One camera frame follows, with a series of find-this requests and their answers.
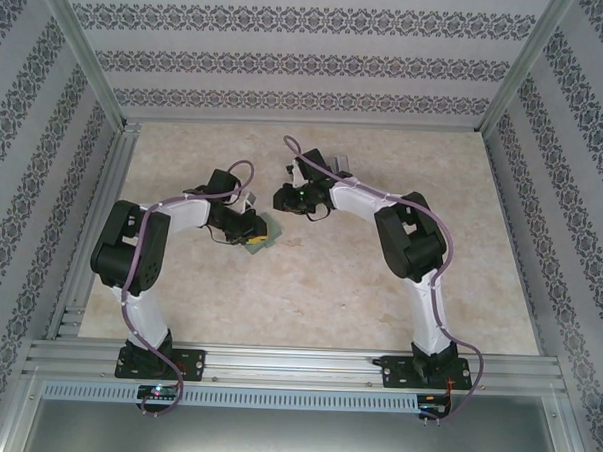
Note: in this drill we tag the aluminium frame leg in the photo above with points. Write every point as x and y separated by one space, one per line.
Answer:
566 438
18 414

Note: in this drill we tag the thin aluminium wall beam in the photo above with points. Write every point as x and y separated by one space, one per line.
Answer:
306 123

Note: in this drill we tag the aluminium side rail with slots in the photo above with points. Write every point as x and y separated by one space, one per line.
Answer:
112 178

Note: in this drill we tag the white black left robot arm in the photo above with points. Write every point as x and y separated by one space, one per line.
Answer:
147 319

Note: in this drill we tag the aluminium frame post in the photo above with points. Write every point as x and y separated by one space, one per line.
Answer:
85 51
521 70

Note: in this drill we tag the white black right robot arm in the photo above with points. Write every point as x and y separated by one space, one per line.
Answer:
357 203

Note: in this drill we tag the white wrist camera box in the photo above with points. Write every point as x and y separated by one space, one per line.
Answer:
296 175
250 201

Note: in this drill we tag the long aluminium mounting rail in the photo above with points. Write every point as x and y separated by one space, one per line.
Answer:
295 366

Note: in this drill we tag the clear acrylic card box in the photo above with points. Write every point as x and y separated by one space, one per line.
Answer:
340 162

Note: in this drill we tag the circuit board with green light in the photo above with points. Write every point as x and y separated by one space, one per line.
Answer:
159 392

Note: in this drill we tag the grey metal sheet panel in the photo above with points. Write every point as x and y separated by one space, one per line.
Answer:
292 441

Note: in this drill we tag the plain aluminium side rail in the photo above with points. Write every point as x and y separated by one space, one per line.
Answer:
525 251

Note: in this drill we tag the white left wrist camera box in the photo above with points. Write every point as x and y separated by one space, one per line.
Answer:
250 201

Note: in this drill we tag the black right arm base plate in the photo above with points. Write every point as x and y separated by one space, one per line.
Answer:
395 372

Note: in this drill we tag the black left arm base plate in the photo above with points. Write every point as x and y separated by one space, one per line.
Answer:
193 364

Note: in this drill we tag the green card holder wallet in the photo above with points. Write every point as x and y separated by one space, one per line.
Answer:
273 230

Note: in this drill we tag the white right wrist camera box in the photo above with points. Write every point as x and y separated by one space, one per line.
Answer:
296 175

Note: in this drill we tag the small dark circuit board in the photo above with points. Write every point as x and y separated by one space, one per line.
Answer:
431 404

